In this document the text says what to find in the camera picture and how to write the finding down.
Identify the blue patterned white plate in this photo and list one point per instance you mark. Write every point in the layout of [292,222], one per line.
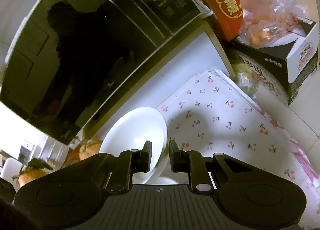
[131,131]

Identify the plain white plate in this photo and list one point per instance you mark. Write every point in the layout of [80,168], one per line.
[161,173]

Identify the small wrapped yellowish item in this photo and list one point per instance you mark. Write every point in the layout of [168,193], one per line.
[245,78]

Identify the white microwave oven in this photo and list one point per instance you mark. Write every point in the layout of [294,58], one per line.
[69,57]

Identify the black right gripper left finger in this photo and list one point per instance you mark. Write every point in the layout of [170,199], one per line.
[127,164]

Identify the large orange citrus fruit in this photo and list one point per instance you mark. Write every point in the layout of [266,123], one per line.
[83,151]

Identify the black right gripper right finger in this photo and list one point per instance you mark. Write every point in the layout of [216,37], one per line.
[192,163]

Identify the plastic bag of fruit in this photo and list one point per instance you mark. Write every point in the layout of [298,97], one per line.
[264,22]

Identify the black white cardboard box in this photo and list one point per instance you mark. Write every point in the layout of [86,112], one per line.
[291,60]

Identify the large orange with leaves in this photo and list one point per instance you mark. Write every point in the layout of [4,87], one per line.
[35,169]

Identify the cherry print tablecloth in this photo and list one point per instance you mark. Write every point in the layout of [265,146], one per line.
[210,114]

